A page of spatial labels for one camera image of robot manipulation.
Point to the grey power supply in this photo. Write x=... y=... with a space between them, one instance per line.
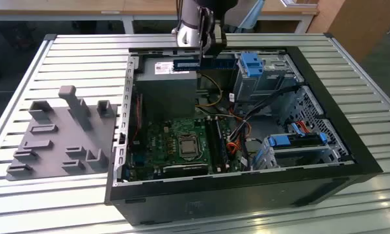
x=165 y=92

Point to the black PC case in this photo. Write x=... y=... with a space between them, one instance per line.
x=215 y=200

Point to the blue RAM stick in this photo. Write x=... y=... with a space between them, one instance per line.
x=224 y=65

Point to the wooden desk white frame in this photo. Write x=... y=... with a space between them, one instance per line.
x=84 y=7

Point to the grey parts rack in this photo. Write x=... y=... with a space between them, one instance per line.
x=59 y=151

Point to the silver disk bay cage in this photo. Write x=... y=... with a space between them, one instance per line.
x=297 y=149

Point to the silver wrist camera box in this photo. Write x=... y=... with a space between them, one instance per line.
x=288 y=2

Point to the hard disk in blue carrier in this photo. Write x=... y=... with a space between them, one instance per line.
x=280 y=141

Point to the silver drive cage with latch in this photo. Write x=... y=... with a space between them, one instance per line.
x=269 y=83

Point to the wooden cabinet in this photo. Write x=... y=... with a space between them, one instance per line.
x=361 y=24

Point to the blue plastic drive latch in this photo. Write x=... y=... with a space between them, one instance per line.
x=250 y=63

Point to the black RAM slot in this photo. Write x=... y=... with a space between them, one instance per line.
x=213 y=141
x=208 y=141

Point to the black graphics card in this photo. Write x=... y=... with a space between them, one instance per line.
x=185 y=169

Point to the silver CPU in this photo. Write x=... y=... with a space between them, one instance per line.
x=188 y=148

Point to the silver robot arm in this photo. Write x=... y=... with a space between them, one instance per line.
x=188 y=14

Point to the green motherboard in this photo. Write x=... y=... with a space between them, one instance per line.
x=159 y=136

